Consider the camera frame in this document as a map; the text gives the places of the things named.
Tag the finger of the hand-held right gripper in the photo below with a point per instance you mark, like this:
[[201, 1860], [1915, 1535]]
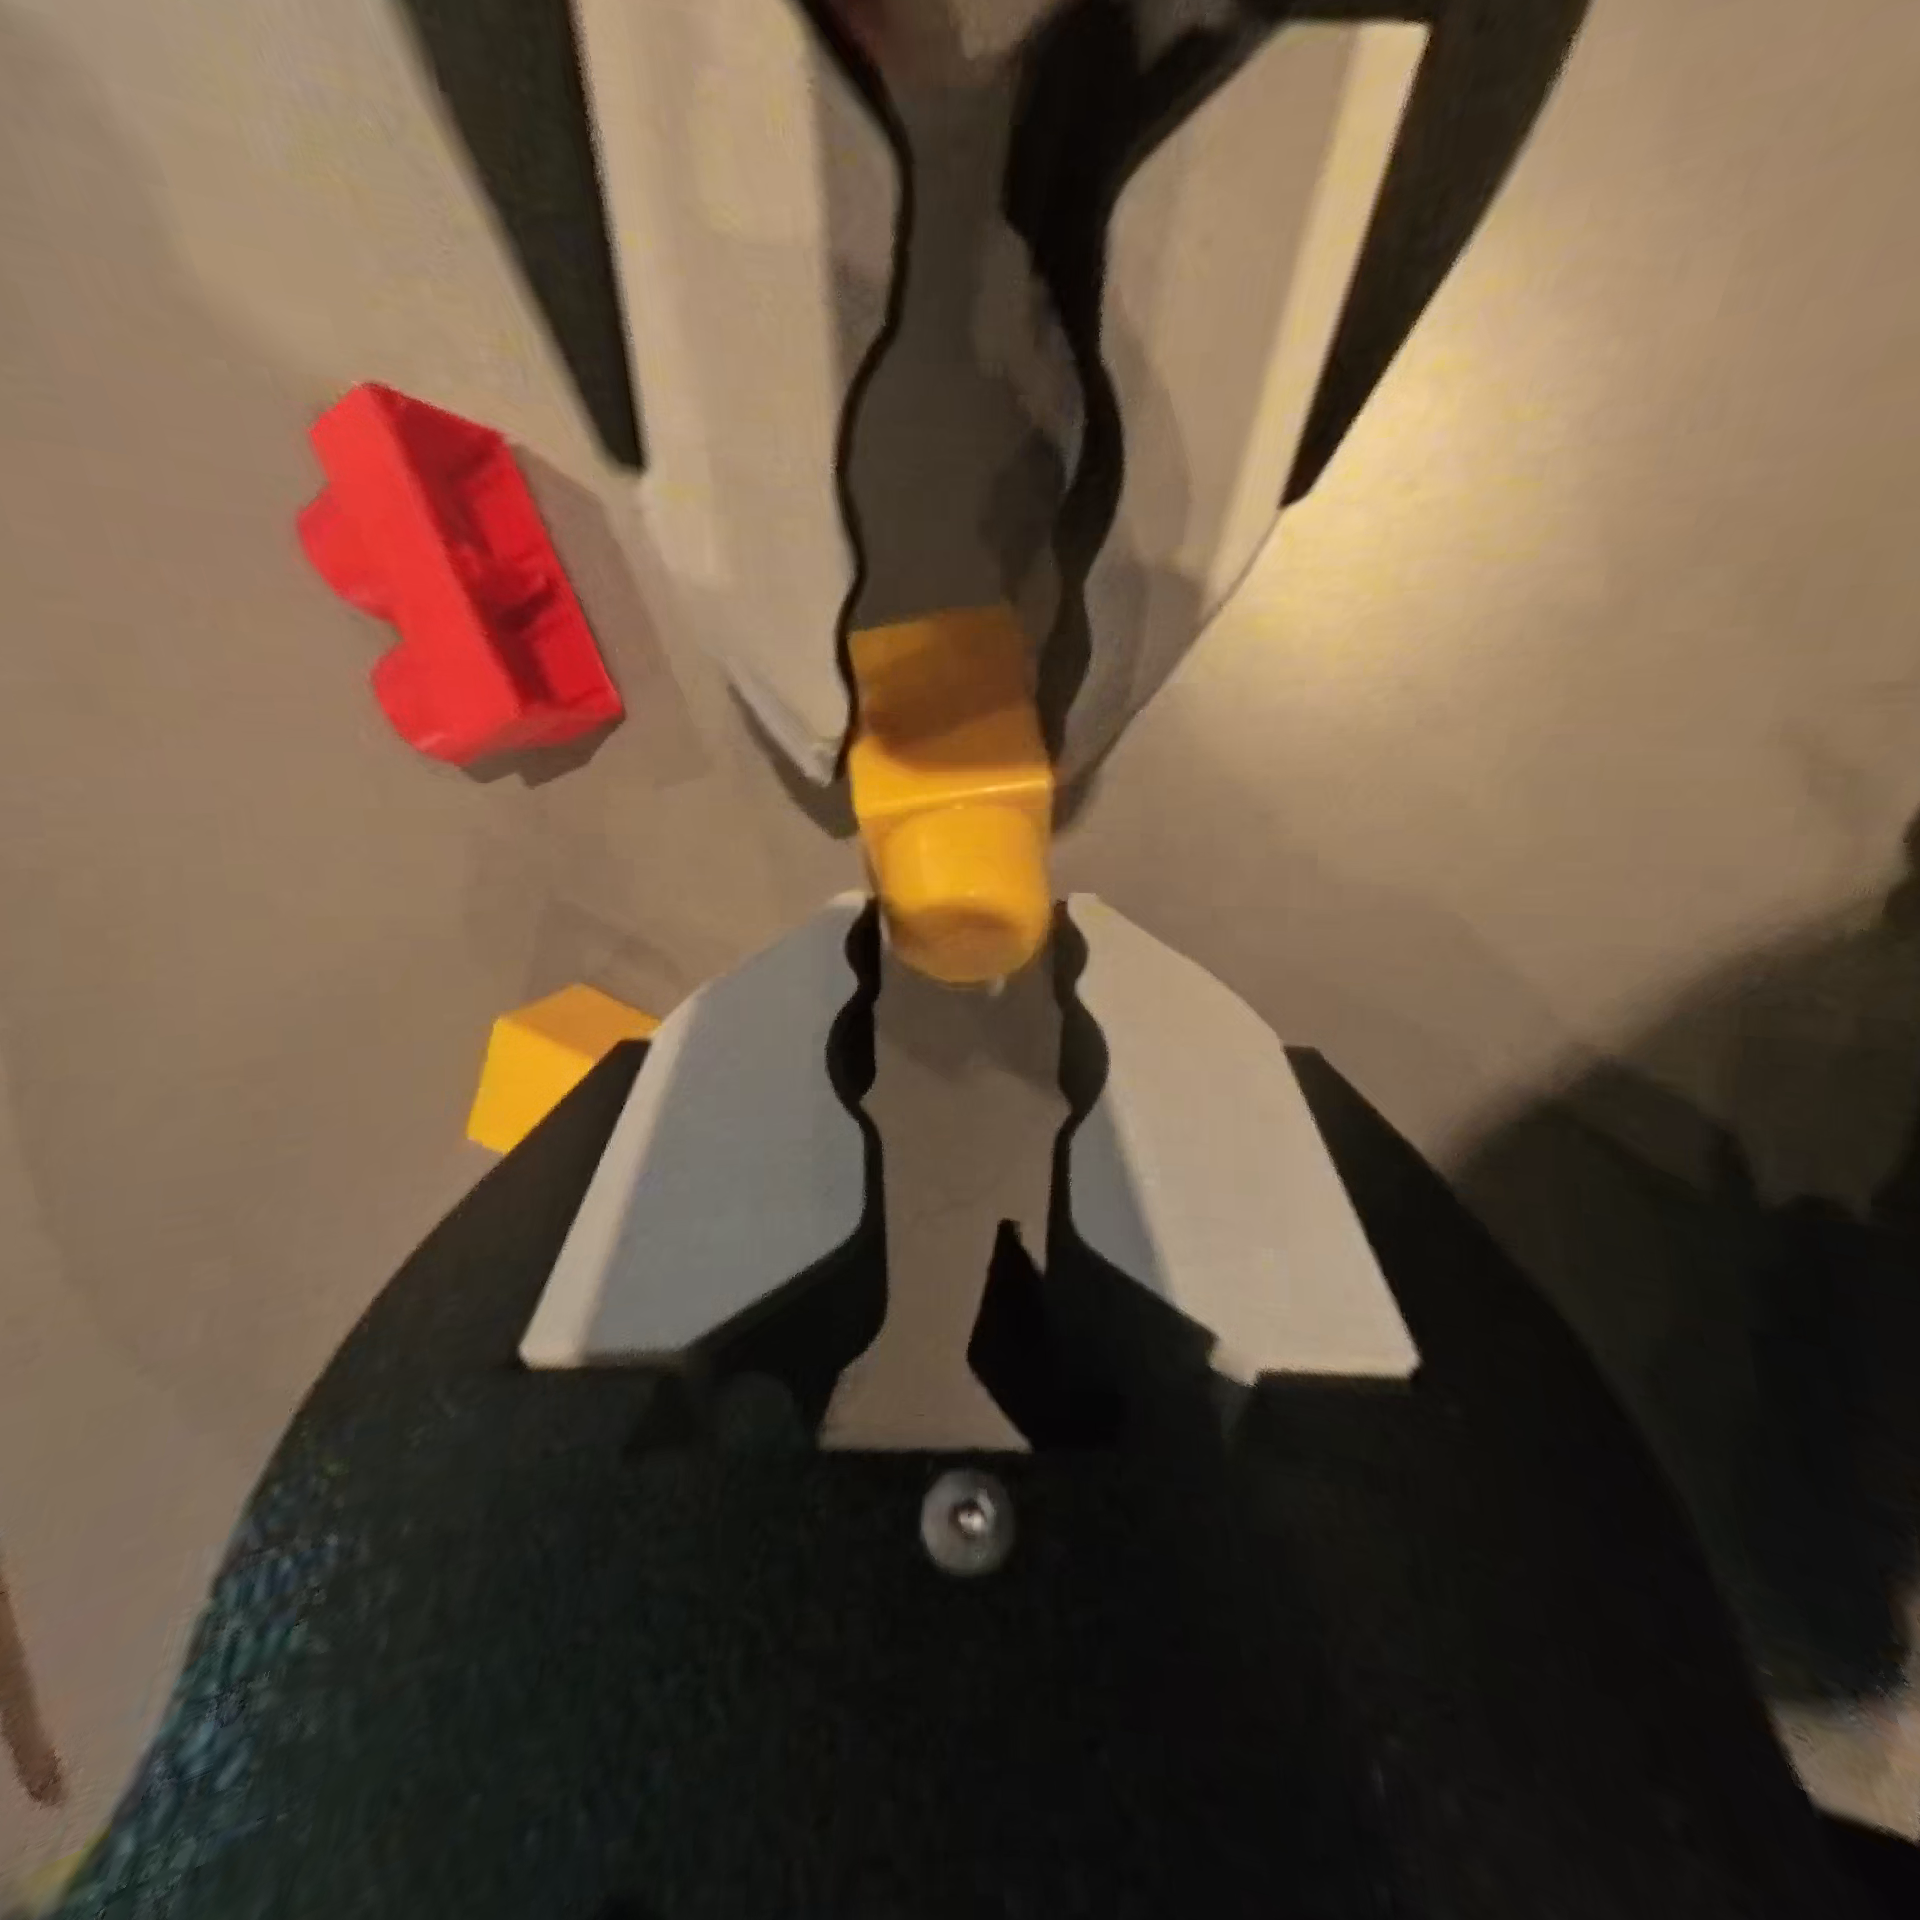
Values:
[[1215, 376], [735, 376]]

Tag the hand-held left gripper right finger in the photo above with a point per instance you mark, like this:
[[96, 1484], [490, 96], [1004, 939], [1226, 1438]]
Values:
[[1231, 1200]]

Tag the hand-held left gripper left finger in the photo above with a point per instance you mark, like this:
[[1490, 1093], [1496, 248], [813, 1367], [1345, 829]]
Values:
[[704, 1185]]

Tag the yellow one-stud block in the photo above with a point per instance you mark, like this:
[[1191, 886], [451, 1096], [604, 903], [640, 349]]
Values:
[[539, 1067], [944, 750]]

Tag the red two-stud block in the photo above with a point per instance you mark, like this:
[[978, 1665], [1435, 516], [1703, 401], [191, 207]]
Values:
[[451, 599]]

